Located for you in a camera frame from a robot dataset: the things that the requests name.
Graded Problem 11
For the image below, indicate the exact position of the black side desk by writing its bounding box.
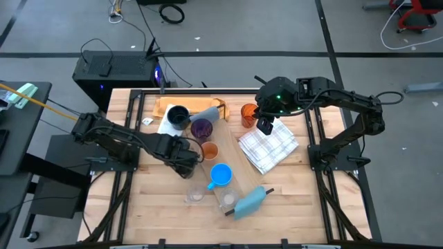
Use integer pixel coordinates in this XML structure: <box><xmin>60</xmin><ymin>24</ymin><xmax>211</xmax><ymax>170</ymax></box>
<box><xmin>0</xmin><ymin>81</ymin><xmax>53</xmax><ymax>177</ymax></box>

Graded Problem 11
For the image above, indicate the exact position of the purple faceted tumbler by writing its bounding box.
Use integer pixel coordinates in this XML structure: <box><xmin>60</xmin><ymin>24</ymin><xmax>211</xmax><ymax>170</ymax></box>
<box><xmin>190</xmin><ymin>118</ymin><xmax>215</xmax><ymax>145</ymax></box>

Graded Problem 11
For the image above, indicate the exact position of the white floor cable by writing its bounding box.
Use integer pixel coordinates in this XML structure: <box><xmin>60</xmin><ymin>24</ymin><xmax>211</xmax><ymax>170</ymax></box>
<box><xmin>379</xmin><ymin>0</ymin><xmax>443</xmax><ymax>51</ymax></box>

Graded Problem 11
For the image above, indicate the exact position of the blue plastic mug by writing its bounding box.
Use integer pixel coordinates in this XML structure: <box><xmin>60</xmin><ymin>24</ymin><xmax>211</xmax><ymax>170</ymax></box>
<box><xmin>206</xmin><ymin>163</ymin><xmax>234</xmax><ymax>191</ymax></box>

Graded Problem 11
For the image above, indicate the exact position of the gray floor bar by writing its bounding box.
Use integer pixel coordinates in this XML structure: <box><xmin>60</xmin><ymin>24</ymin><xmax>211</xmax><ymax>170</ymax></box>
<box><xmin>403</xmin><ymin>82</ymin><xmax>443</xmax><ymax>94</ymax></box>

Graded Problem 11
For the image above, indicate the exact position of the mint green stapler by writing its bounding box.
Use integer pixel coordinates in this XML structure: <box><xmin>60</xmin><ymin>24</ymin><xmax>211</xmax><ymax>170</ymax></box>
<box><xmin>7</xmin><ymin>82</ymin><xmax>39</xmax><ymax>110</ymax></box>

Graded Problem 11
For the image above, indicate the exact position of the coiled black cable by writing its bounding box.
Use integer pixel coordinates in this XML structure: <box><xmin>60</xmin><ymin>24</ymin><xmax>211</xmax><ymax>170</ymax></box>
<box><xmin>159</xmin><ymin>3</ymin><xmax>186</xmax><ymax>25</ymax></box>

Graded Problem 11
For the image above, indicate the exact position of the black cart base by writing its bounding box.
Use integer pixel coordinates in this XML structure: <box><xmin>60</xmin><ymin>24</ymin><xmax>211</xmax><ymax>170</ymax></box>
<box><xmin>29</xmin><ymin>134</ymin><xmax>91</xmax><ymax>219</ymax></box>

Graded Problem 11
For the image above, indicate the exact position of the red chair base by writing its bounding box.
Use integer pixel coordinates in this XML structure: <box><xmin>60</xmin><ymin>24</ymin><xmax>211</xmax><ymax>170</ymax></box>
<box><xmin>389</xmin><ymin>0</ymin><xmax>443</xmax><ymax>34</ymax></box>

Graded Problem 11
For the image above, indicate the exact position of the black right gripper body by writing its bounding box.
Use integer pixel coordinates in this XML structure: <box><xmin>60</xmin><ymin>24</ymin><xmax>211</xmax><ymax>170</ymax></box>
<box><xmin>254</xmin><ymin>75</ymin><xmax>299</xmax><ymax>119</ymax></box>

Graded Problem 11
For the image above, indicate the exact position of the gray towel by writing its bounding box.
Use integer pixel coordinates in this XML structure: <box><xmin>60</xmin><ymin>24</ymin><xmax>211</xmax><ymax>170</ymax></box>
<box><xmin>190</xmin><ymin>106</ymin><xmax>222</xmax><ymax>125</ymax></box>

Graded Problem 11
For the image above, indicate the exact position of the peach plastic cup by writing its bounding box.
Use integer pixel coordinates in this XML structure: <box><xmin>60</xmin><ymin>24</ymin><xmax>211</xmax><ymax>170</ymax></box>
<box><xmin>200</xmin><ymin>140</ymin><xmax>220</xmax><ymax>162</ymax></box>

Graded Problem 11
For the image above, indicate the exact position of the white plaid towel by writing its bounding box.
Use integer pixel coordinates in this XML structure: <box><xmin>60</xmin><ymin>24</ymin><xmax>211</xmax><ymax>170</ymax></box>
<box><xmin>237</xmin><ymin>119</ymin><xmax>300</xmax><ymax>176</ymax></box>

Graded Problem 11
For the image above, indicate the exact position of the black aluminium table frame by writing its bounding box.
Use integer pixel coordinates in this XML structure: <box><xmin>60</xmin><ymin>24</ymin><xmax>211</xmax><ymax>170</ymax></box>
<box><xmin>78</xmin><ymin>88</ymin><xmax>383</xmax><ymax>249</ymax></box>

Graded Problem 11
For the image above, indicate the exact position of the black computer tower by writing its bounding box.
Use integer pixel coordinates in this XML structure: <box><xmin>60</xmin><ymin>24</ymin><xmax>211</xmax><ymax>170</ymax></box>
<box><xmin>71</xmin><ymin>50</ymin><xmax>163</xmax><ymax>109</ymax></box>

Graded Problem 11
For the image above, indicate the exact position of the black mug with handle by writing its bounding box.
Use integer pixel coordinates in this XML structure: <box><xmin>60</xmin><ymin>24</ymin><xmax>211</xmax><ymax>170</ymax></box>
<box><xmin>166</xmin><ymin>104</ymin><xmax>192</xmax><ymax>131</ymax></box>

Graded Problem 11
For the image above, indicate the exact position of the orange faceted tumbler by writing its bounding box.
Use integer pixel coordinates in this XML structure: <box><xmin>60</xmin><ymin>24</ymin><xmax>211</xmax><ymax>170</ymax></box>
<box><xmin>240</xmin><ymin>102</ymin><xmax>259</xmax><ymax>129</ymax></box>

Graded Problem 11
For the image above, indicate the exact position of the yellow towel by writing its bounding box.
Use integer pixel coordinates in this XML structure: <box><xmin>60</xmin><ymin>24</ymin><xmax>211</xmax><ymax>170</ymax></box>
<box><xmin>152</xmin><ymin>96</ymin><xmax>231</xmax><ymax>121</ymax></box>

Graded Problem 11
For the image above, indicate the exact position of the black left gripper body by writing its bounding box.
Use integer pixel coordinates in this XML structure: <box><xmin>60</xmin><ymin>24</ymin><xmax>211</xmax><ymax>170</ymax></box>
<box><xmin>162</xmin><ymin>133</ymin><xmax>204</xmax><ymax>172</ymax></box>

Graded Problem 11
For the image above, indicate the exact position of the long wooden board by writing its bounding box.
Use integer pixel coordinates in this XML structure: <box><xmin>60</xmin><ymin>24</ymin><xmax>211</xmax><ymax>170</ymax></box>
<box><xmin>186</xmin><ymin>98</ymin><xmax>275</xmax><ymax>218</ymax></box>

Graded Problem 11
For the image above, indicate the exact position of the light teal towel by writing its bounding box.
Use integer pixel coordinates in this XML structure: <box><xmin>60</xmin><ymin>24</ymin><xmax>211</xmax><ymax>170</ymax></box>
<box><xmin>233</xmin><ymin>186</ymin><xmax>267</xmax><ymax>221</ymax></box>

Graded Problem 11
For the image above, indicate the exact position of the clear plastic cup with handle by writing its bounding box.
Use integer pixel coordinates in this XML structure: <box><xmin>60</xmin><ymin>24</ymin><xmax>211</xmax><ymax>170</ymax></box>
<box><xmin>218</xmin><ymin>186</ymin><xmax>240</xmax><ymax>210</ymax></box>
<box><xmin>185</xmin><ymin>185</ymin><xmax>208</xmax><ymax>205</ymax></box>

